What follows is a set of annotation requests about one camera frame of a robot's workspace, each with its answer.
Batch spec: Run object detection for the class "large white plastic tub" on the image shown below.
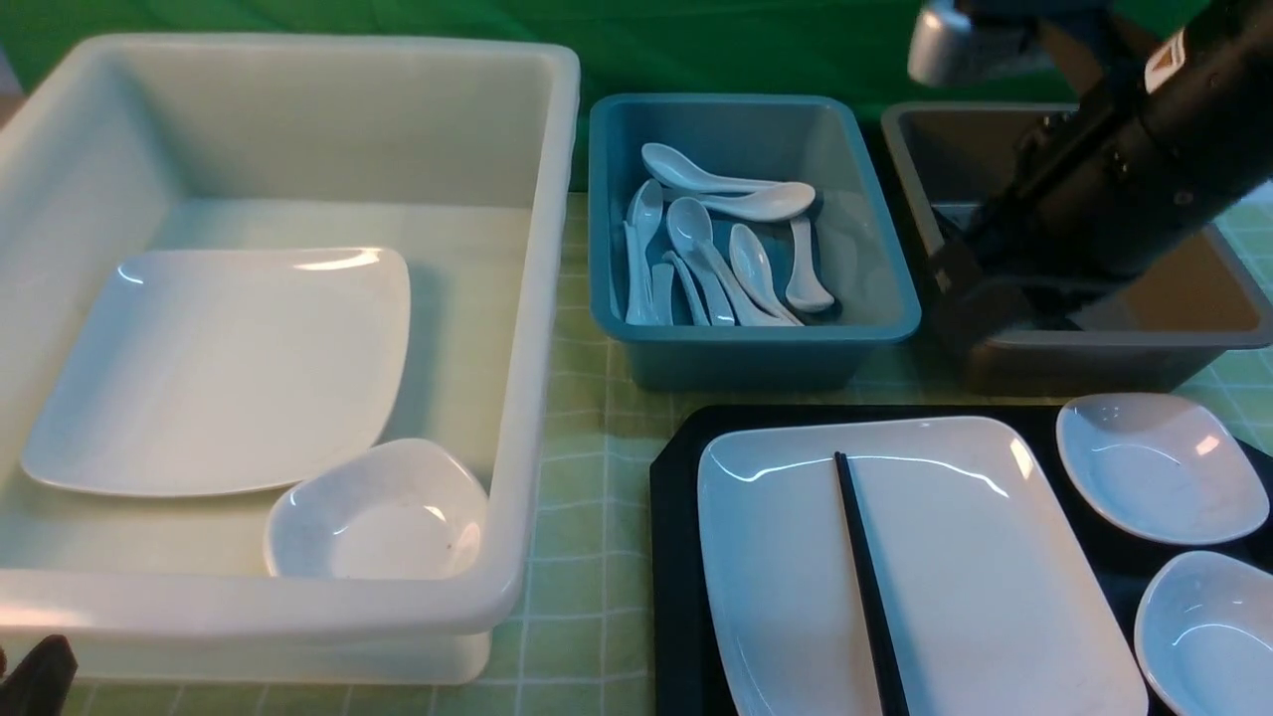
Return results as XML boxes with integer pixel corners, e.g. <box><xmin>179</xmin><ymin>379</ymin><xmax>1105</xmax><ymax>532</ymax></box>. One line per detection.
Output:
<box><xmin>3</xmin><ymin>34</ymin><xmax>579</xmax><ymax>684</ymax></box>

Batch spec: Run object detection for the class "white small bowl in tub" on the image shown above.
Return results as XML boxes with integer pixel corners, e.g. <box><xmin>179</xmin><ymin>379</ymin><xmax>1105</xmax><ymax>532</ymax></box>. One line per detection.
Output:
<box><xmin>264</xmin><ymin>440</ymin><xmax>489</xmax><ymax>581</ymax></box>

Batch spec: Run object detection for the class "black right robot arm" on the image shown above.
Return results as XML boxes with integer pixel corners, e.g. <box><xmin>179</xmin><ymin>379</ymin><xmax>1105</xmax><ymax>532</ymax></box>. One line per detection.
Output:
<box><xmin>908</xmin><ymin>1</ymin><xmax>1272</xmax><ymax>345</ymax></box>

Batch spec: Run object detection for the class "brown plastic bin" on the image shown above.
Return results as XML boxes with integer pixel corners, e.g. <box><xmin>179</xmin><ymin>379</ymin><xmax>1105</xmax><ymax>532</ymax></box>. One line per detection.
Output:
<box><xmin>878</xmin><ymin>101</ymin><xmax>1270</xmax><ymax>396</ymax></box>

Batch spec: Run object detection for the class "white ceramic soup spoon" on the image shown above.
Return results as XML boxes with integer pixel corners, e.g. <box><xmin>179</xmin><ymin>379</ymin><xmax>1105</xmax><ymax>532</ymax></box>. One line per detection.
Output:
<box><xmin>696</xmin><ymin>240</ymin><xmax>801</xmax><ymax>327</ymax></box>

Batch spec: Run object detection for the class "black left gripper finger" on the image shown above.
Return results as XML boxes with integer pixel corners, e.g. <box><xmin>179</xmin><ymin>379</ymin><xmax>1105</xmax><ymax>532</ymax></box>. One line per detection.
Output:
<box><xmin>1</xmin><ymin>634</ymin><xmax>78</xmax><ymax>715</ymax></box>

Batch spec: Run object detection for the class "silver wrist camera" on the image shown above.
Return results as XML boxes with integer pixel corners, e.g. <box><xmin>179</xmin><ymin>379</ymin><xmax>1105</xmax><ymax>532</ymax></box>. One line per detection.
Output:
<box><xmin>906</xmin><ymin>0</ymin><xmax>1055</xmax><ymax>89</ymax></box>

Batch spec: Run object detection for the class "white square plate in tub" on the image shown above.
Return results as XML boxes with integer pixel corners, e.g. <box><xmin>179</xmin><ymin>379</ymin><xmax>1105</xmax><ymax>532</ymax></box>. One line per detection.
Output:
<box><xmin>20</xmin><ymin>248</ymin><xmax>411</xmax><ymax>498</ymax></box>

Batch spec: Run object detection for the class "white spoon left in bin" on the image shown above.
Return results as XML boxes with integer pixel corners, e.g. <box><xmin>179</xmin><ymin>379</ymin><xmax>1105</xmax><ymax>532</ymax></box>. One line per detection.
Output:
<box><xmin>624</xmin><ymin>178</ymin><xmax>663</xmax><ymax>325</ymax></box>

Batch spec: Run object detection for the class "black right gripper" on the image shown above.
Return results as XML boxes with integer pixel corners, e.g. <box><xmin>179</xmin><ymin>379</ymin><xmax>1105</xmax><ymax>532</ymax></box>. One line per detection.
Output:
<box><xmin>931</xmin><ymin>99</ymin><xmax>1194</xmax><ymax>344</ymax></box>

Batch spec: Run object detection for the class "white spoon top of bin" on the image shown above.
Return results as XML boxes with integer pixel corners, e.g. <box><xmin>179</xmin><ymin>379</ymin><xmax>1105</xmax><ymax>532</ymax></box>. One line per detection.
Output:
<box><xmin>640</xmin><ymin>141</ymin><xmax>782</xmax><ymax>195</ymax></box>

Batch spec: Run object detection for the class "white small dish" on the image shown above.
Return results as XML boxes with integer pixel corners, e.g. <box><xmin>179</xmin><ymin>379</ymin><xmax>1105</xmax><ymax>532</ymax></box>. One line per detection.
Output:
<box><xmin>1134</xmin><ymin>550</ymin><xmax>1272</xmax><ymax>715</ymax></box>
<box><xmin>1055</xmin><ymin>392</ymin><xmax>1270</xmax><ymax>547</ymax></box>

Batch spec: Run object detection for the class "green checked tablecloth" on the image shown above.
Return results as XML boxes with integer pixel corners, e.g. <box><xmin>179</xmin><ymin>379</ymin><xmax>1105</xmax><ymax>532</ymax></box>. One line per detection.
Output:
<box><xmin>62</xmin><ymin>194</ymin><xmax>1270</xmax><ymax>715</ymax></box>

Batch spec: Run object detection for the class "black chopstick pair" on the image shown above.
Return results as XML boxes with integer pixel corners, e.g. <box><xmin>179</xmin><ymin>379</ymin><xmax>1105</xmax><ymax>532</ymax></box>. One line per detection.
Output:
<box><xmin>833</xmin><ymin>451</ymin><xmax>910</xmax><ymax>715</ymax></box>

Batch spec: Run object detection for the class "green backdrop cloth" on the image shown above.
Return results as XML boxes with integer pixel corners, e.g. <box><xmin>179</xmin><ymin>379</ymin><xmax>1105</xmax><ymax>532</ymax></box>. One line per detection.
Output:
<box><xmin>3</xmin><ymin>1</ymin><xmax>1077</xmax><ymax>217</ymax></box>

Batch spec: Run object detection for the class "white spoon centre in bin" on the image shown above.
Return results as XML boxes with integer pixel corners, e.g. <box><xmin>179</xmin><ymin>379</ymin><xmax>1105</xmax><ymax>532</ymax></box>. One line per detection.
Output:
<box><xmin>665</xmin><ymin>197</ymin><xmax>737</xmax><ymax>326</ymax></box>

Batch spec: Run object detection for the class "black serving tray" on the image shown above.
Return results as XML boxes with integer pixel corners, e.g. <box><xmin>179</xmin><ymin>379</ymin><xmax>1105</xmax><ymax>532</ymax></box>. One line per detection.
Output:
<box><xmin>649</xmin><ymin>405</ymin><xmax>1270</xmax><ymax>715</ymax></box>

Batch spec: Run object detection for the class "white spoon centre-right in bin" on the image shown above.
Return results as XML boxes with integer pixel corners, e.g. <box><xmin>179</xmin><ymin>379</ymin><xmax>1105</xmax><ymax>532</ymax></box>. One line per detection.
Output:
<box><xmin>729</xmin><ymin>223</ymin><xmax>802</xmax><ymax>325</ymax></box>

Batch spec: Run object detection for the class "teal plastic bin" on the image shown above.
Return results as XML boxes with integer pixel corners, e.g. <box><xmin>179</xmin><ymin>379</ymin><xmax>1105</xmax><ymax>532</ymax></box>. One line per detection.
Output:
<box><xmin>588</xmin><ymin>93</ymin><xmax>920</xmax><ymax>392</ymax></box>

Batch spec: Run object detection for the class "white square rice plate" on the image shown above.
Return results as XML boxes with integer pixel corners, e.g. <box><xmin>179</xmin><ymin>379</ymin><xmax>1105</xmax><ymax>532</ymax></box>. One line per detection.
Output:
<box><xmin>698</xmin><ymin>417</ymin><xmax>1150</xmax><ymax>715</ymax></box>

